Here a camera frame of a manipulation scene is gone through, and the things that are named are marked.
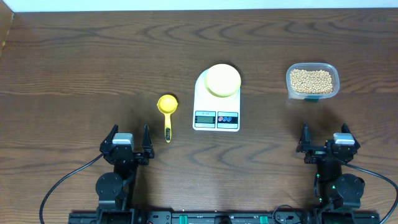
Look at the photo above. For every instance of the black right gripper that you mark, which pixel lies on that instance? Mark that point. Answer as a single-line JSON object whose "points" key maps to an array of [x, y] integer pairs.
{"points": [[316, 152]]}

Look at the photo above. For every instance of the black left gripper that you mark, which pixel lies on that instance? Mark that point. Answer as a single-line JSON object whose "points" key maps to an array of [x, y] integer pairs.
{"points": [[140, 160]]}

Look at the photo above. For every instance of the yellow measuring scoop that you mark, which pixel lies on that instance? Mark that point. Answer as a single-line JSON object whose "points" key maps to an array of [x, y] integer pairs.
{"points": [[167, 105]]}

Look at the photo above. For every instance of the yellow plastic bowl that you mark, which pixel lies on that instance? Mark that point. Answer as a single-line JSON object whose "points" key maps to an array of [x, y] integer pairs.
{"points": [[222, 80]]}

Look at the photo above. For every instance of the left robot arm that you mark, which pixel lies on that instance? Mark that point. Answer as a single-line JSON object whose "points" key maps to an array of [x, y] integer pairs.
{"points": [[115, 189]]}

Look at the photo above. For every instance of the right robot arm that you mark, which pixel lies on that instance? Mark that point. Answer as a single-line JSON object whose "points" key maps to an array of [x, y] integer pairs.
{"points": [[339, 194]]}

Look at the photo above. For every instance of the white digital kitchen scale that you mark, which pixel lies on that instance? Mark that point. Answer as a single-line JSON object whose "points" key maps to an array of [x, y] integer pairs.
{"points": [[212, 113]]}

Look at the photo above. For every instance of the green tape label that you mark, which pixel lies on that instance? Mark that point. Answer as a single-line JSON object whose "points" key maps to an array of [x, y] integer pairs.
{"points": [[314, 100]]}

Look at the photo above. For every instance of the clear plastic container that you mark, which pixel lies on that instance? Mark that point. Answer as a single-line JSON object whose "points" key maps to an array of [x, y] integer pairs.
{"points": [[311, 67]]}

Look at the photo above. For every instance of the soybeans pile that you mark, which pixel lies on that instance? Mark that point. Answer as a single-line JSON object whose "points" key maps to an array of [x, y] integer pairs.
{"points": [[311, 82]]}

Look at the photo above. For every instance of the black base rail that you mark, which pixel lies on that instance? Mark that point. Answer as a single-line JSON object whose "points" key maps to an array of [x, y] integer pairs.
{"points": [[162, 217]]}

